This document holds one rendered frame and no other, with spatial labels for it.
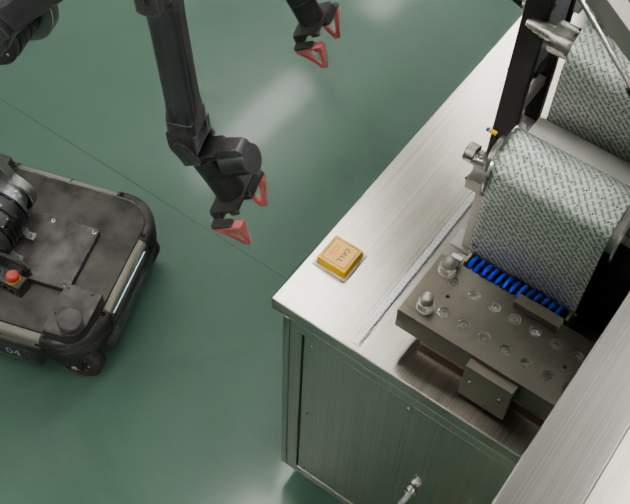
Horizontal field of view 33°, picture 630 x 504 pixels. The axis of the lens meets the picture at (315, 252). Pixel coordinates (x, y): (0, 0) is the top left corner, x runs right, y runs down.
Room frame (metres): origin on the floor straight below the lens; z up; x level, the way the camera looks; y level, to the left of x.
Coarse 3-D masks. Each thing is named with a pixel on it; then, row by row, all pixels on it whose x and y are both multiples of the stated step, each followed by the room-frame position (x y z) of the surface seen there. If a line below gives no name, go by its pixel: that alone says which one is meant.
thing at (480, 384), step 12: (468, 372) 0.92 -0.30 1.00; (480, 372) 0.91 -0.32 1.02; (492, 372) 0.91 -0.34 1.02; (468, 384) 0.91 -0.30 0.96; (480, 384) 0.90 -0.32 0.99; (492, 384) 0.89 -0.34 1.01; (504, 384) 0.89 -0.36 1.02; (468, 396) 0.91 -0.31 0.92; (480, 396) 0.90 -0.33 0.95; (492, 396) 0.89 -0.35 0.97; (504, 396) 0.87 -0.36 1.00; (492, 408) 0.88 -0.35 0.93; (504, 408) 0.87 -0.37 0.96
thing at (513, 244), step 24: (480, 216) 1.17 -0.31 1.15; (504, 216) 1.15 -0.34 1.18; (480, 240) 1.16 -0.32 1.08; (504, 240) 1.14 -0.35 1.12; (528, 240) 1.12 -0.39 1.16; (552, 240) 1.09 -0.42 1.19; (504, 264) 1.13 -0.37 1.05; (528, 264) 1.11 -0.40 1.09; (552, 264) 1.08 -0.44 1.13; (576, 264) 1.06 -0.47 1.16; (552, 288) 1.07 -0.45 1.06; (576, 288) 1.05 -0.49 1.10
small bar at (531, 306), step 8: (520, 296) 1.06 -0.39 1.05; (520, 304) 1.04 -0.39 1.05; (528, 304) 1.04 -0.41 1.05; (536, 304) 1.05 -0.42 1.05; (528, 312) 1.03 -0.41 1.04; (536, 312) 1.03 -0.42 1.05; (544, 312) 1.03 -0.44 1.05; (552, 312) 1.03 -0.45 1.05; (544, 320) 1.01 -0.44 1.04; (552, 320) 1.01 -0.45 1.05; (560, 320) 1.01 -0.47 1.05; (552, 328) 1.00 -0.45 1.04
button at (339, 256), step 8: (336, 240) 1.25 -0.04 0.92; (344, 240) 1.25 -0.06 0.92; (328, 248) 1.23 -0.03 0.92; (336, 248) 1.23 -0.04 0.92; (344, 248) 1.23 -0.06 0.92; (352, 248) 1.23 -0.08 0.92; (320, 256) 1.21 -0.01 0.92; (328, 256) 1.21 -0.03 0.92; (336, 256) 1.21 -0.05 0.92; (344, 256) 1.21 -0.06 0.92; (352, 256) 1.21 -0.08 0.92; (360, 256) 1.22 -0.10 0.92; (328, 264) 1.19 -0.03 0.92; (336, 264) 1.19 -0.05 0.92; (344, 264) 1.19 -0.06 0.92; (352, 264) 1.20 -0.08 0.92; (336, 272) 1.18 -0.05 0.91; (344, 272) 1.17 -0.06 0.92
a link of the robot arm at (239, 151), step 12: (180, 144) 1.19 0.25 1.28; (204, 144) 1.23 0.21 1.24; (216, 144) 1.22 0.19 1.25; (228, 144) 1.21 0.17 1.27; (240, 144) 1.20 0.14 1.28; (252, 144) 1.22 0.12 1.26; (180, 156) 1.19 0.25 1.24; (192, 156) 1.19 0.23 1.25; (204, 156) 1.20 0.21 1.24; (216, 156) 1.19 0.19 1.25; (228, 156) 1.19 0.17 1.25; (240, 156) 1.19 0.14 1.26; (252, 156) 1.20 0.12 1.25; (228, 168) 1.18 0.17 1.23; (240, 168) 1.18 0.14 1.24; (252, 168) 1.18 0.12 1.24
